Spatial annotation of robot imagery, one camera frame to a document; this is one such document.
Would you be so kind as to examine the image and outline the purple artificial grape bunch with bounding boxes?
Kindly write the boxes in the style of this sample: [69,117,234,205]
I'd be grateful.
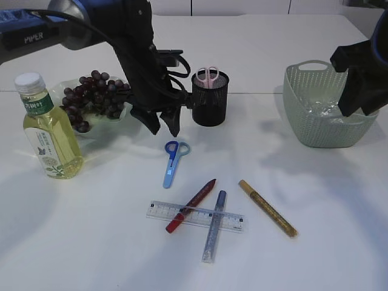
[61,70,131,133]

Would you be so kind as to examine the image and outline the green plastic woven basket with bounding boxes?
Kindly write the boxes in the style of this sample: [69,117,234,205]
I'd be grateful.
[283,60,379,148]

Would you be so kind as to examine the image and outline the blue scissors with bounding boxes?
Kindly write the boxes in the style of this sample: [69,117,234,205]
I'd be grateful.
[162,141,191,189]

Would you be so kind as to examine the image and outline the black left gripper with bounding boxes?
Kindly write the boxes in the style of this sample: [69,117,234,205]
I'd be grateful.
[90,1,190,137]

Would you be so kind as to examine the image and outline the clear plastic sheet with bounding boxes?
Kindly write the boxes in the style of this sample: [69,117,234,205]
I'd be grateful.
[305,100,341,117]

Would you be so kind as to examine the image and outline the gold glitter pen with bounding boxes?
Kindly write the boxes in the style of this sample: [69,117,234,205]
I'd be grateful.
[238,179,298,238]

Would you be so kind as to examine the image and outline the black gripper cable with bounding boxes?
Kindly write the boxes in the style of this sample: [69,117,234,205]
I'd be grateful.
[27,8,192,99]

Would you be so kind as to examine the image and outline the black mesh pen holder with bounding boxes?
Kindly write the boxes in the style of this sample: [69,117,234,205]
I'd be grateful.
[191,71,229,127]

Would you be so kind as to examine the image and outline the blue glitter pen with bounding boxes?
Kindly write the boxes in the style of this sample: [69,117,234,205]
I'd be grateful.
[202,190,227,263]

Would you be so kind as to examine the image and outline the red crayon pen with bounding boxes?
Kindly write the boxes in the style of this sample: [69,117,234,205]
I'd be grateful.
[166,179,216,233]

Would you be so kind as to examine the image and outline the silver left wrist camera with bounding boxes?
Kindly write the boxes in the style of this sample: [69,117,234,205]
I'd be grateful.
[156,50,184,67]

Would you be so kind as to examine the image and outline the green wavy glass plate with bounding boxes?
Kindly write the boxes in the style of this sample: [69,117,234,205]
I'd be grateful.
[48,79,141,139]

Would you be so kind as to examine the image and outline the yellow tea bottle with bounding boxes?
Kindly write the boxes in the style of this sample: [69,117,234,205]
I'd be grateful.
[14,72,84,179]

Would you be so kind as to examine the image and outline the clear plastic ruler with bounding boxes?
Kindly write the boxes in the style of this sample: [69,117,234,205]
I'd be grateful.
[146,201,247,233]

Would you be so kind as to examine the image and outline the blue black left robot arm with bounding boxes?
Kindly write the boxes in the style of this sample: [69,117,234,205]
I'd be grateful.
[1,0,191,136]

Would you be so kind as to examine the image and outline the pink purple scissors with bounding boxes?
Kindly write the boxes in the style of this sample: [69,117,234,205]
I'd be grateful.
[195,66,219,89]

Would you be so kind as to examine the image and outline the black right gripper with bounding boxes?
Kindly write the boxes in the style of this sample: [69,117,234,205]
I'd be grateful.
[330,9,387,117]

